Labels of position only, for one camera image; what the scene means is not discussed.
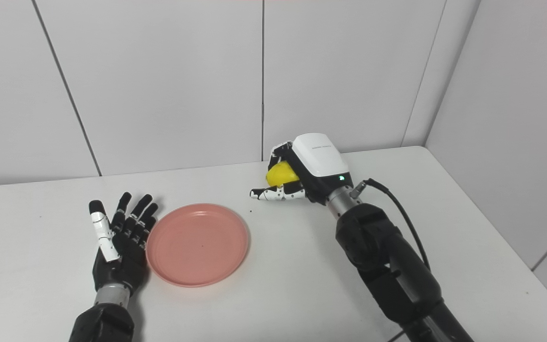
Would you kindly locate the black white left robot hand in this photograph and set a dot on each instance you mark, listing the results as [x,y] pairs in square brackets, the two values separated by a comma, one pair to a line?
[124,266]

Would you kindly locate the yellow plastic lemon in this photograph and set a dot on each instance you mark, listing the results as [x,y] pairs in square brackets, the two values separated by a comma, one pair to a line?
[280,175]

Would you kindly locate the pink round plate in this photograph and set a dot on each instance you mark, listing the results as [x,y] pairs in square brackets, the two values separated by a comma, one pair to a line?
[197,244]

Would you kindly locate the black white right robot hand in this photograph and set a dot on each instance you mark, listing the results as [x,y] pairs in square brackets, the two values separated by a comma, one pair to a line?
[321,159]

